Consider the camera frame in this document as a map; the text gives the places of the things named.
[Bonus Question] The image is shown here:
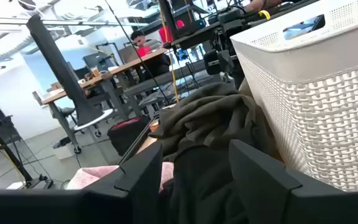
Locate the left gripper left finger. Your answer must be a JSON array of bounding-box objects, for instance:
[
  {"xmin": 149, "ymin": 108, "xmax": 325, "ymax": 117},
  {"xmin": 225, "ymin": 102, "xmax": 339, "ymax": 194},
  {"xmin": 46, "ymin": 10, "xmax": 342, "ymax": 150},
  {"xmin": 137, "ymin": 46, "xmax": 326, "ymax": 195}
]
[{"xmin": 84, "ymin": 141, "xmax": 163, "ymax": 224}]

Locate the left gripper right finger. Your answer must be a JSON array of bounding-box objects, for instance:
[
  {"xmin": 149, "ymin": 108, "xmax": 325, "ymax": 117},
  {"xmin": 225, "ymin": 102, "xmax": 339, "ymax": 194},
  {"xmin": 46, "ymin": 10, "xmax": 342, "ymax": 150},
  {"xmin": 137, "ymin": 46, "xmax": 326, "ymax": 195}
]
[{"xmin": 228, "ymin": 139, "xmax": 358, "ymax": 224}]

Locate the pink towel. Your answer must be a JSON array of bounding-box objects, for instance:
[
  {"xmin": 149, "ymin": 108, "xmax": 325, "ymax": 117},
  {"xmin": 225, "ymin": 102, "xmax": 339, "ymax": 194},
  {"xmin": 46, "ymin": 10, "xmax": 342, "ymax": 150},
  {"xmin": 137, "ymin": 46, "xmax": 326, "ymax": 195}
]
[{"xmin": 66, "ymin": 161, "xmax": 175, "ymax": 192}]

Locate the large black garment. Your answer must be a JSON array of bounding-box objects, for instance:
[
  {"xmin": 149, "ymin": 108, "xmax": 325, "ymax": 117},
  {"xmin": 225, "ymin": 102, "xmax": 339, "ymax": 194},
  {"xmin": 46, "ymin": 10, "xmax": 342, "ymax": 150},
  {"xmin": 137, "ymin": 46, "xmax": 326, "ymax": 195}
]
[{"xmin": 158, "ymin": 144, "xmax": 250, "ymax": 224}]

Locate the dark olive hoodie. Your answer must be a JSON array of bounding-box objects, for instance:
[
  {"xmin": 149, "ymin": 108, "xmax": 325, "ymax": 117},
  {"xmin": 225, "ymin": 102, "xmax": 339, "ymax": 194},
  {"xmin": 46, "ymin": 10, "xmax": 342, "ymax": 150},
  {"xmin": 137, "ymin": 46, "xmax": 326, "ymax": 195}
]
[{"xmin": 149, "ymin": 81, "xmax": 284, "ymax": 166}]

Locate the white woven plastic basket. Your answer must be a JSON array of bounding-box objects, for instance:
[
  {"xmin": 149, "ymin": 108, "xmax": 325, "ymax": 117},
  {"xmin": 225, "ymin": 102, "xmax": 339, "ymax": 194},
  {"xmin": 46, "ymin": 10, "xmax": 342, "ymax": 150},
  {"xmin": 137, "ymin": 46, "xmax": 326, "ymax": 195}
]
[{"xmin": 230, "ymin": 0, "xmax": 358, "ymax": 192}]

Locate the black and red case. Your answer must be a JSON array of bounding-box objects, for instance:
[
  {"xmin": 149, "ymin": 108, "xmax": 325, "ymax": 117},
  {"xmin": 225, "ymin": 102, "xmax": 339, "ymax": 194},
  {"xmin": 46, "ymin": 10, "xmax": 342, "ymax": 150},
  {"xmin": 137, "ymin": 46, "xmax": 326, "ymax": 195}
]
[{"xmin": 106, "ymin": 115, "xmax": 152, "ymax": 157}]

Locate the black office chair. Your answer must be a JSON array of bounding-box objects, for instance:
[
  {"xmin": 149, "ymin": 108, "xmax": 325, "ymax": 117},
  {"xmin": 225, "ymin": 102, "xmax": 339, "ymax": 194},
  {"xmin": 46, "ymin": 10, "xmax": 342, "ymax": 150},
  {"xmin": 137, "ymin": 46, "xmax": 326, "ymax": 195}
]
[{"xmin": 31, "ymin": 90, "xmax": 103, "ymax": 139}]

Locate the wooden desk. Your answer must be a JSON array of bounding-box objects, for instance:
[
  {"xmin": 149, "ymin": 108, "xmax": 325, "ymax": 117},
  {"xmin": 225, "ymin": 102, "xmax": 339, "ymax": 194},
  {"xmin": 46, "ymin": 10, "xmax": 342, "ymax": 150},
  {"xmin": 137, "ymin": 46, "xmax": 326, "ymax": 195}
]
[{"xmin": 41, "ymin": 48, "xmax": 169, "ymax": 154}]

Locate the white round stand base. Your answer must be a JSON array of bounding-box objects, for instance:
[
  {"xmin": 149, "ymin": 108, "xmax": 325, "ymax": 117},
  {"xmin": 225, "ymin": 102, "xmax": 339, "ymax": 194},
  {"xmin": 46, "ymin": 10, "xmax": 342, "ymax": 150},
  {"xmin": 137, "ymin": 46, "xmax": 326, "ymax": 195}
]
[{"xmin": 25, "ymin": 14, "xmax": 115, "ymax": 132}]

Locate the person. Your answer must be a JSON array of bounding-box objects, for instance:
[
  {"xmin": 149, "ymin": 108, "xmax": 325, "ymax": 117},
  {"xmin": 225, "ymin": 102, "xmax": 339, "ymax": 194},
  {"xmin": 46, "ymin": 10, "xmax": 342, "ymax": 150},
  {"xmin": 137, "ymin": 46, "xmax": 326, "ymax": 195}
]
[{"xmin": 130, "ymin": 30, "xmax": 171, "ymax": 82}]

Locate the red container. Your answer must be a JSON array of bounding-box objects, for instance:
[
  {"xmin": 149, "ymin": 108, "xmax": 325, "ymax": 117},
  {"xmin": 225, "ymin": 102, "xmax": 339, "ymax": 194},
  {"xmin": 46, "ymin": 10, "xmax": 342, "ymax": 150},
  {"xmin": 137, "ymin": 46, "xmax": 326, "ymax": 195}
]
[{"xmin": 158, "ymin": 19, "xmax": 185, "ymax": 44}]

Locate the yellow cable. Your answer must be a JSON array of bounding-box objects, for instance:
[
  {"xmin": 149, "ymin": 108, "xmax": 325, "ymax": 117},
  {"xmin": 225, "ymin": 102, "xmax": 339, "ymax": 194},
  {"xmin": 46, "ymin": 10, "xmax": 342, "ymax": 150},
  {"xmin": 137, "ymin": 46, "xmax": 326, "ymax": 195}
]
[{"xmin": 159, "ymin": 12, "xmax": 180, "ymax": 104}]

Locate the yellow cable tag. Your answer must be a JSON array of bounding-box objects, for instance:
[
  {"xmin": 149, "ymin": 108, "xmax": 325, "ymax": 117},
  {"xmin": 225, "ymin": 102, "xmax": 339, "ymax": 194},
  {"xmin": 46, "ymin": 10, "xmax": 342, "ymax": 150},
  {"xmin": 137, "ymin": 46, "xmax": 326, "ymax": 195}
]
[{"xmin": 257, "ymin": 9, "xmax": 272, "ymax": 21}]

